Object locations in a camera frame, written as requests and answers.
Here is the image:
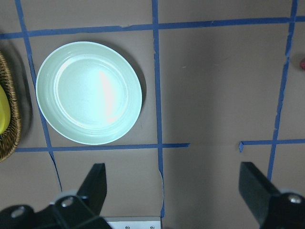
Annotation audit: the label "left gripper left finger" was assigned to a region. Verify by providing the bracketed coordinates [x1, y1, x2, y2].
[77, 163, 106, 215]

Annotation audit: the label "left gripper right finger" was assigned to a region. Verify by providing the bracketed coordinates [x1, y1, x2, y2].
[238, 162, 280, 224]

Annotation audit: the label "pale green plate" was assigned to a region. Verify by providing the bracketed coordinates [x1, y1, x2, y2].
[36, 42, 142, 145]

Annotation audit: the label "wicker basket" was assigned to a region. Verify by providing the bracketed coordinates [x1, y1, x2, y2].
[0, 54, 22, 161]

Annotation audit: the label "yellow banana bunch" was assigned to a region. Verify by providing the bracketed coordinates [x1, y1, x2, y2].
[0, 86, 10, 134]

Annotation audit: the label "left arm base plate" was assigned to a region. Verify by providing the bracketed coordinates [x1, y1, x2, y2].
[104, 217, 162, 229]

